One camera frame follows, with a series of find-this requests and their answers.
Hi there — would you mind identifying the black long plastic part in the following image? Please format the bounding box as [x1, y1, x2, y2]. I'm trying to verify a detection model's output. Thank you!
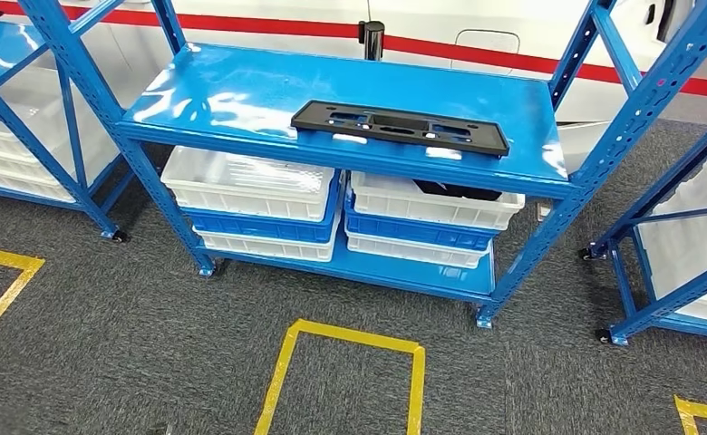
[412, 178, 504, 203]

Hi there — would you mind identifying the black flat plastic part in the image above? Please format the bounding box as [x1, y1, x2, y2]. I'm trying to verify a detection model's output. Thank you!
[290, 99, 511, 160]

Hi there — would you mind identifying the large blue shelf rack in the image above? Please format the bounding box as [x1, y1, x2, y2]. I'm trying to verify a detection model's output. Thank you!
[16, 0, 707, 331]

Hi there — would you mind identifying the blue plastic bin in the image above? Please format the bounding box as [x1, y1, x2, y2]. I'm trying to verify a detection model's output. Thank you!
[344, 186, 500, 253]
[180, 170, 344, 245]

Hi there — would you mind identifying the yellow floor tape square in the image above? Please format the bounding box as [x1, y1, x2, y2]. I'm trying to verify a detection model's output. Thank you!
[252, 318, 427, 435]
[0, 242, 47, 357]

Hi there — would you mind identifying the red barrier belt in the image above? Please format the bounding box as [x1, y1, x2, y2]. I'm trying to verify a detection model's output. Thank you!
[0, 0, 707, 102]

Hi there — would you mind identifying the white large curved panel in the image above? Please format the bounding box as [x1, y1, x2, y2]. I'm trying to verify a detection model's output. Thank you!
[0, 0, 707, 177]

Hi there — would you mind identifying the blue wheeled rack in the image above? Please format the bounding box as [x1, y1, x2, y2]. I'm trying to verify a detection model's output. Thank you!
[577, 119, 707, 349]

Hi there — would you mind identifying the black barrier post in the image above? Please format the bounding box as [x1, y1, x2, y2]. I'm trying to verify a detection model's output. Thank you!
[357, 20, 386, 63]

